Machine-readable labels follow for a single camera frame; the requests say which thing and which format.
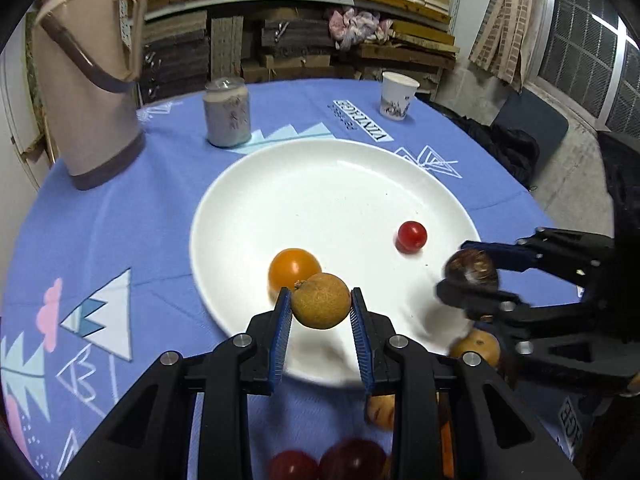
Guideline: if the beige thermos jug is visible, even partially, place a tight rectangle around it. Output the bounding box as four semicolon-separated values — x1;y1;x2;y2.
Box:
31;0;149;192

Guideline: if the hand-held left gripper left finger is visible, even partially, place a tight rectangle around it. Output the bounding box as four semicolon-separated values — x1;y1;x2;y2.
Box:
60;287;293;480

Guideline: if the grey drink can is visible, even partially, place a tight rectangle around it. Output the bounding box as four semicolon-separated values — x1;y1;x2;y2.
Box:
202;76;252;148

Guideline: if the grey seat pad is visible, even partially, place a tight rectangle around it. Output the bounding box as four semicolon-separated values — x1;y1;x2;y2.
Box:
492;91;571;161

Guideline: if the blue printed tablecloth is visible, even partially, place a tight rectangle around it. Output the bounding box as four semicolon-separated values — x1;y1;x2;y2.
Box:
0;77;601;480

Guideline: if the pink cloth bundle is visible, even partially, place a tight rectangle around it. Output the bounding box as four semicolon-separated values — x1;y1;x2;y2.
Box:
327;6;396;51

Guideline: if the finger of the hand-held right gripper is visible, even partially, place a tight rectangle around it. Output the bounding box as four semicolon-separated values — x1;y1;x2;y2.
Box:
435;280;636;396
460;227;615;287

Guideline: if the black jacket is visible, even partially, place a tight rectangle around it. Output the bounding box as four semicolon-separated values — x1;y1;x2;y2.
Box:
425;100;546;191

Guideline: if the white paper cup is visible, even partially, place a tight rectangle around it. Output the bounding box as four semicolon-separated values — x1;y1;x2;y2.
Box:
378;71;420;123

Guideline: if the red cherry tomato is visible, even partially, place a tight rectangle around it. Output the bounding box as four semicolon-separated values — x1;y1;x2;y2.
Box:
396;220;429;254
270;450;321;480

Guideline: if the dark red plum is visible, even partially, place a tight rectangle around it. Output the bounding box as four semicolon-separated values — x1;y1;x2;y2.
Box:
319;438;391;480

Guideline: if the brick pattern curtain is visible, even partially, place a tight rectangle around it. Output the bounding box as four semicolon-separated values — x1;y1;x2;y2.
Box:
467;0;551;92

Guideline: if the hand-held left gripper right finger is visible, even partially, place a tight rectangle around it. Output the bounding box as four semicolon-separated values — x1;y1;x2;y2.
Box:
350;287;583;480

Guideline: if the white plate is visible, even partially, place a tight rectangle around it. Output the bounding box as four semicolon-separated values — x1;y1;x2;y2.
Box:
190;139;483;388

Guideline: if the dark brown water chestnut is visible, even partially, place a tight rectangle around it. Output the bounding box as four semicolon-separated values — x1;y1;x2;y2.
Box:
444;250;501;293

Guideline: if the window with grille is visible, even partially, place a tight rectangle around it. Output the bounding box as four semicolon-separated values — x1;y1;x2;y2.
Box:
530;0;640;136

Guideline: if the orange cherry tomato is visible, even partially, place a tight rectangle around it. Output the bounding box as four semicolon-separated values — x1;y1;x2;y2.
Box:
268;247;322;293

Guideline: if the shelf of stacked boxes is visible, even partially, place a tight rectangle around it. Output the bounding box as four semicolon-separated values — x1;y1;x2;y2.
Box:
120;0;461;101

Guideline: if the white metal shelf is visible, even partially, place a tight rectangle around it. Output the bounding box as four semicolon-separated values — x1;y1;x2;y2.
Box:
142;0;462;106

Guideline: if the brown longan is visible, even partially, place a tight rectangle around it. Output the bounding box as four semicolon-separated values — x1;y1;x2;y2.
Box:
291;272;352;331

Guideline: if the brown potato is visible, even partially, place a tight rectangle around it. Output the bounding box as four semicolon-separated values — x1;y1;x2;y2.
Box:
450;329;502;368
366;394;397;431

